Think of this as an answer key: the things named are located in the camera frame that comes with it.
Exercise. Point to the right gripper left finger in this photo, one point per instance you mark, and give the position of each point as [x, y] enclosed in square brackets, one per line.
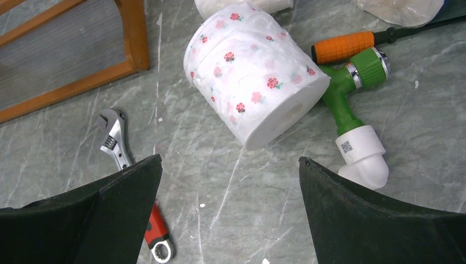
[100, 222]

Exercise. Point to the orange handled screwdriver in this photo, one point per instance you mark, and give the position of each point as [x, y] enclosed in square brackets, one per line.
[345, 46]

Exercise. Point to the red handled adjustable wrench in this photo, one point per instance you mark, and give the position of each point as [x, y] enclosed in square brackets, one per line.
[157, 237]

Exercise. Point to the orange wooden shelf rack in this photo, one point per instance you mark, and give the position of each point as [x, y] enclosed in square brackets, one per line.
[70, 48]

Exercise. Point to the blue roll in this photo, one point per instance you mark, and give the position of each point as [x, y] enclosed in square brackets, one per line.
[406, 13]

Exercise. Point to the dotted white roll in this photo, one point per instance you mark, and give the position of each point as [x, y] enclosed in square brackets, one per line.
[252, 73]

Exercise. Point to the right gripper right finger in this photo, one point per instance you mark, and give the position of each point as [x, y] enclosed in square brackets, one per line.
[350, 223]

